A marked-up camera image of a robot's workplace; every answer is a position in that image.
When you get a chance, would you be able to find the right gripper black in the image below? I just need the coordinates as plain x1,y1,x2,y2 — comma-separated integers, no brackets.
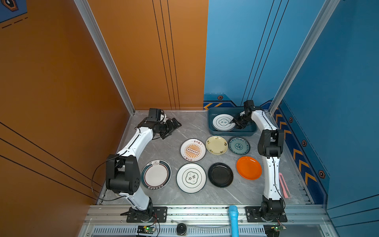
229,113,251,129

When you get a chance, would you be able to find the white flower plate back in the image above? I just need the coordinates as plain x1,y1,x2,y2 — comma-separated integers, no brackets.
212,114,235,131

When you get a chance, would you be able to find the sunburst plate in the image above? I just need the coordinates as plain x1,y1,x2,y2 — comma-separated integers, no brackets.
180,138,207,163

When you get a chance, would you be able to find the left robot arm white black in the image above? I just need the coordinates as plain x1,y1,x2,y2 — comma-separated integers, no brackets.
105,108,182,222

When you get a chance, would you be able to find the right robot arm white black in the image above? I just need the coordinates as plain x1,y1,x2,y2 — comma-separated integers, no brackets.
232,100,287,222

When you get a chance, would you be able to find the teal plastic bin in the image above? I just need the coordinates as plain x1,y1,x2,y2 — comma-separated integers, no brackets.
207,107,258,137

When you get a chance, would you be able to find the teal patterned plate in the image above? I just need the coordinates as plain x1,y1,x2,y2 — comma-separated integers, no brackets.
228,137,251,156

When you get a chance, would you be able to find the cream yellow plate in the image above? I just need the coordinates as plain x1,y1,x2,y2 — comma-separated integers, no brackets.
205,136,229,155

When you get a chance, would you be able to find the white plate dark rim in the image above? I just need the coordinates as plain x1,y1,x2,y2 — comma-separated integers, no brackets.
141,160,172,190

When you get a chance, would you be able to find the orange plate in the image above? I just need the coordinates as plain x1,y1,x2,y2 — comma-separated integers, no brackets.
236,156,262,180

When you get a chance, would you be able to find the large white flower plate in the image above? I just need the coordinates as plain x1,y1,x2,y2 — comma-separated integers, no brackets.
176,164,207,194

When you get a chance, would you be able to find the black plate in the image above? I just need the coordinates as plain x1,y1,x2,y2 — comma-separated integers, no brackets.
208,163,234,188

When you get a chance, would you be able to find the pink flat tool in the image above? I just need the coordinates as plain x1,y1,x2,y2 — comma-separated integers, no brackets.
279,172,292,198

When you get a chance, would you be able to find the black round knob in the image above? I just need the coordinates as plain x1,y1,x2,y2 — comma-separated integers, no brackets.
176,223,187,236

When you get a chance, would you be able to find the left circuit board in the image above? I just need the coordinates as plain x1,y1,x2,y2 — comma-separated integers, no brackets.
136,225,157,236

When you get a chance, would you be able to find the circuit board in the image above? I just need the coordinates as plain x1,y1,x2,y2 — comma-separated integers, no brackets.
271,223,287,232
136,225,157,236

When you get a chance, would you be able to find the right circuit board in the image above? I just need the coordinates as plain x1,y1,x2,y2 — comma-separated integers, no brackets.
271,223,287,232

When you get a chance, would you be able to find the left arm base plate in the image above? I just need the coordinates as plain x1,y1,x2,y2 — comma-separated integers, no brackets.
126,206,168,223

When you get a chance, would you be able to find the blue cylinder handle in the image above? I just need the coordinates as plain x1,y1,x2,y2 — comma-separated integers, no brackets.
228,205,239,237

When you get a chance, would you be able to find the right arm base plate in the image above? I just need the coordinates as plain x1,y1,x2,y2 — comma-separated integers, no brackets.
245,206,288,223

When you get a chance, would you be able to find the aluminium front rail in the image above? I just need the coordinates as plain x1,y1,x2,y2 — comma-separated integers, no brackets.
79,204,338,237

